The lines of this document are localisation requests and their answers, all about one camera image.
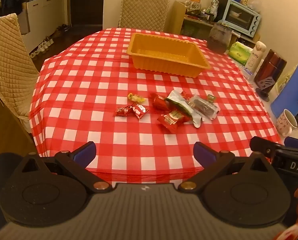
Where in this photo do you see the glass jar with dark contents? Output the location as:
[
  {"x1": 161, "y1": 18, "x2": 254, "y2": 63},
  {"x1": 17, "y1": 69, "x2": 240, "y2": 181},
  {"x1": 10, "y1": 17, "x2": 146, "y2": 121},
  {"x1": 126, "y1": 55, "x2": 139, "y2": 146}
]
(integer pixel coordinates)
[{"x1": 206, "y1": 23, "x2": 232, "y2": 55}]

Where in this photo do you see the clear plastic bag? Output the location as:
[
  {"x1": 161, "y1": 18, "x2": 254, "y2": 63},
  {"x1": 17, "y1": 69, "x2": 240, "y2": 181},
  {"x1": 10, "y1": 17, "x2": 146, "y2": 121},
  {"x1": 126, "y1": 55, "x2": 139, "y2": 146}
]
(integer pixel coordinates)
[{"x1": 249, "y1": 0, "x2": 262, "y2": 14}]

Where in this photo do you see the white cabinet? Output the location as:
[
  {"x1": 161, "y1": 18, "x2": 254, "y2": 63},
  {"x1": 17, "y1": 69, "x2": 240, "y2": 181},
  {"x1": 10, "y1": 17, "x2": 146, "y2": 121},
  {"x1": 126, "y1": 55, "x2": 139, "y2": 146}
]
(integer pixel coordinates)
[{"x1": 0, "y1": 0, "x2": 64, "y2": 53}]

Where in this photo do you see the red white cloth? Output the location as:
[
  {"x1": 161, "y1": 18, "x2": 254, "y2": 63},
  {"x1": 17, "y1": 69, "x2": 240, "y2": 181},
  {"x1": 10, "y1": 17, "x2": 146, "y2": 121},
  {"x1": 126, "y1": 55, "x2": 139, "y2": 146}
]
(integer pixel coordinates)
[{"x1": 276, "y1": 224, "x2": 298, "y2": 240}]

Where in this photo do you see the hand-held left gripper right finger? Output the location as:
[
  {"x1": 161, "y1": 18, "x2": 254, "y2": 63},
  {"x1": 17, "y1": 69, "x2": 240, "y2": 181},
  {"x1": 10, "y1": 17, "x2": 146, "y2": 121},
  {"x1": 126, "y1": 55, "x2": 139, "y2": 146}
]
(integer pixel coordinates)
[{"x1": 178, "y1": 142, "x2": 275, "y2": 194}]

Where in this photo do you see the yellow candy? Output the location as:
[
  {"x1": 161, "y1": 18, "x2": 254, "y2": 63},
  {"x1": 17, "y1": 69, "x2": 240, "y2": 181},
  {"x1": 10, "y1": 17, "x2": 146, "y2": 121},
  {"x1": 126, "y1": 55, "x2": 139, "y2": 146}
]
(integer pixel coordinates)
[{"x1": 128, "y1": 93, "x2": 146, "y2": 103}]

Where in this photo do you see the green tissue pack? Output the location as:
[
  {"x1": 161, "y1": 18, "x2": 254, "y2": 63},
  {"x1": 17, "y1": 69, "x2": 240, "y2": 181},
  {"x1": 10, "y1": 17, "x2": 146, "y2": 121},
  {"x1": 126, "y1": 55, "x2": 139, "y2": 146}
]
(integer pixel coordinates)
[{"x1": 228, "y1": 41, "x2": 254, "y2": 65}]

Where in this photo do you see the row of shoes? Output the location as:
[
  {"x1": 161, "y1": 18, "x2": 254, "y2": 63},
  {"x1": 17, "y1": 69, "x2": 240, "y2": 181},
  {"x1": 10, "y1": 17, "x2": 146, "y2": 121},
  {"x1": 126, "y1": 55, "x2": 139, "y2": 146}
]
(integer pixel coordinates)
[{"x1": 29, "y1": 24, "x2": 69, "y2": 59}]

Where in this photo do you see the wooden shelf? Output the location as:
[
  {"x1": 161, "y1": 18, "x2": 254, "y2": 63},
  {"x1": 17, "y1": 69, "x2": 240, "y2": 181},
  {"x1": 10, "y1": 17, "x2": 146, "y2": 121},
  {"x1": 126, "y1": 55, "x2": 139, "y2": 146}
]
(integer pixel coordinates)
[{"x1": 171, "y1": 0, "x2": 260, "y2": 45}]

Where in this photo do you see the brown thermos flask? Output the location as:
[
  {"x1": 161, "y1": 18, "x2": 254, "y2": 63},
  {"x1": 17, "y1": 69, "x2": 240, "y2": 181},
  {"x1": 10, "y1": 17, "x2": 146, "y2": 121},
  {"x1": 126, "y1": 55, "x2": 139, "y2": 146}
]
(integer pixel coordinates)
[{"x1": 254, "y1": 49, "x2": 287, "y2": 90}]

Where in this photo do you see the yellow plastic tray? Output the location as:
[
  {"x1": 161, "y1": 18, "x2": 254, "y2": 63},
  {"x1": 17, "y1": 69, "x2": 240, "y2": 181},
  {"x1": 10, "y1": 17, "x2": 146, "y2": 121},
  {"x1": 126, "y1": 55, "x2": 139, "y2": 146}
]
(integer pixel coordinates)
[{"x1": 127, "y1": 33, "x2": 210, "y2": 78}]

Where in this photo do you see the silver green snack packet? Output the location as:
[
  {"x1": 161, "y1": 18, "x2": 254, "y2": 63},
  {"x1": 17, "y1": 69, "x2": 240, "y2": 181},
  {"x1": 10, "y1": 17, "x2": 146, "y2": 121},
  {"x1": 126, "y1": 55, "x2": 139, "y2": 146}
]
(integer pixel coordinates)
[{"x1": 167, "y1": 90, "x2": 205, "y2": 128}]

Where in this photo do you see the white thermos bottle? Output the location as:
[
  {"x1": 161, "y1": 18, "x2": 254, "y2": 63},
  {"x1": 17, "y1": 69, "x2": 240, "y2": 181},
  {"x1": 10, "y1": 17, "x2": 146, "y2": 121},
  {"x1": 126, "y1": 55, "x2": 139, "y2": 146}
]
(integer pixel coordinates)
[{"x1": 245, "y1": 41, "x2": 267, "y2": 70}]

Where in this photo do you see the beige quilted chair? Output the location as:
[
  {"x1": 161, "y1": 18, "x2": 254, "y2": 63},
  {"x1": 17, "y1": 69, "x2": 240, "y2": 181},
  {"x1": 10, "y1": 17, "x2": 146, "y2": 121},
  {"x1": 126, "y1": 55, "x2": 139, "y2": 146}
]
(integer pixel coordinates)
[
  {"x1": 119, "y1": 0, "x2": 170, "y2": 32},
  {"x1": 0, "y1": 13, "x2": 41, "y2": 134}
]

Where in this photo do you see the large red snack packet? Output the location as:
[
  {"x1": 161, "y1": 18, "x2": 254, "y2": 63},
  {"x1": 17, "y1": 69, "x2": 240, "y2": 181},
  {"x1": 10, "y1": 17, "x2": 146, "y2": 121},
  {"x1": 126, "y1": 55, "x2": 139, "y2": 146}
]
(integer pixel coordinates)
[{"x1": 157, "y1": 110, "x2": 191, "y2": 133}]

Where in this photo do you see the light blue toaster oven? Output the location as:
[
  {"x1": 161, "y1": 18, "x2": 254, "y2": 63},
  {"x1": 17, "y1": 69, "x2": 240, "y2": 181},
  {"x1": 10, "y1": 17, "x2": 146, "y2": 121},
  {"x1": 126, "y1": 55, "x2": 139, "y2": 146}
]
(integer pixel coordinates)
[{"x1": 217, "y1": 0, "x2": 262, "y2": 38}]

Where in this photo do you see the dark door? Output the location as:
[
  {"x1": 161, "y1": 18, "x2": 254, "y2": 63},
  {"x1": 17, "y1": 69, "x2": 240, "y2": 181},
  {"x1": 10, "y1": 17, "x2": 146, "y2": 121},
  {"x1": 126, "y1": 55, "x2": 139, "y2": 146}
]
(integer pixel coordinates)
[{"x1": 69, "y1": 0, "x2": 106, "y2": 27}]

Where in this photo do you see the small red candy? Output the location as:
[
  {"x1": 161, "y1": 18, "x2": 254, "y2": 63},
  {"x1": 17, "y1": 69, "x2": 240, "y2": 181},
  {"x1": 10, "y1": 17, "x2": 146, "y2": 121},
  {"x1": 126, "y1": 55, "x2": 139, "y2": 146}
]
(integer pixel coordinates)
[{"x1": 115, "y1": 106, "x2": 132, "y2": 117}]

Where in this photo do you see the blue thermos jug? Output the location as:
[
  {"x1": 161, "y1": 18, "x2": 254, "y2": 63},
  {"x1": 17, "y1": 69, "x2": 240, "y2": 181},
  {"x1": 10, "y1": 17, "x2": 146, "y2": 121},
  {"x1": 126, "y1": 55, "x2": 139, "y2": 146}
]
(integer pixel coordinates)
[{"x1": 271, "y1": 52, "x2": 298, "y2": 119}]

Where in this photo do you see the white patterned mug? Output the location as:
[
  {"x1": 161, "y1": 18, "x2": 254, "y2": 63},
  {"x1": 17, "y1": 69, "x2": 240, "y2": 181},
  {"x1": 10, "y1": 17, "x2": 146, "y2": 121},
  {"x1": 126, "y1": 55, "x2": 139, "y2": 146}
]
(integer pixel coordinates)
[{"x1": 276, "y1": 109, "x2": 298, "y2": 137}]

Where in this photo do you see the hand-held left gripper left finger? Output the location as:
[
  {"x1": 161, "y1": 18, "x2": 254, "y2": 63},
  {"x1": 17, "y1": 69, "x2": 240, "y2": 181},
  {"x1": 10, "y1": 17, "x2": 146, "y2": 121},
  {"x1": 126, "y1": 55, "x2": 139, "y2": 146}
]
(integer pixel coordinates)
[{"x1": 19, "y1": 141, "x2": 112, "y2": 194}]

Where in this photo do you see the plastic jar with orange lid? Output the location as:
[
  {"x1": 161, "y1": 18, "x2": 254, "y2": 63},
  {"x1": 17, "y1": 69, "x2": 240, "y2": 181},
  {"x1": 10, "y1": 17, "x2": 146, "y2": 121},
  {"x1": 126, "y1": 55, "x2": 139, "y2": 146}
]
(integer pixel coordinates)
[{"x1": 184, "y1": 0, "x2": 202, "y2": 14}]

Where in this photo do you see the red checkered tablecloth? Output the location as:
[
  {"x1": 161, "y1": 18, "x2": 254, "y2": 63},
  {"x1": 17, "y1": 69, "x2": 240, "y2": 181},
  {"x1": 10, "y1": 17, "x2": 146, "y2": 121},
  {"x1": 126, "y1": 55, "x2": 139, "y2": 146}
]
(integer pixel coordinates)
[{"x1": 29, "y1": 27, "x2": 282, "y2": 180}]

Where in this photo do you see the blue white small box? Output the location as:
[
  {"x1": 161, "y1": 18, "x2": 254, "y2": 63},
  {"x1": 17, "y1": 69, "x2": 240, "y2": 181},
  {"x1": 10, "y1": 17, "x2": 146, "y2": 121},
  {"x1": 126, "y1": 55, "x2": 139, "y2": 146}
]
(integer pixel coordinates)
[{"x1": 239, "y1": 65, "x2": 254, "y2": 77}]

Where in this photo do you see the clear dark snack packet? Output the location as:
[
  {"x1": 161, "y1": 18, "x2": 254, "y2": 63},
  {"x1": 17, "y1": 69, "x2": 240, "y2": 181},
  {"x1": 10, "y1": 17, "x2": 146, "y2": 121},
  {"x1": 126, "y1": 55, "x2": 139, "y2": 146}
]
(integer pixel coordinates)
[{"x1": 189, "y1": 95, "x2": 219, "y2": 119}]

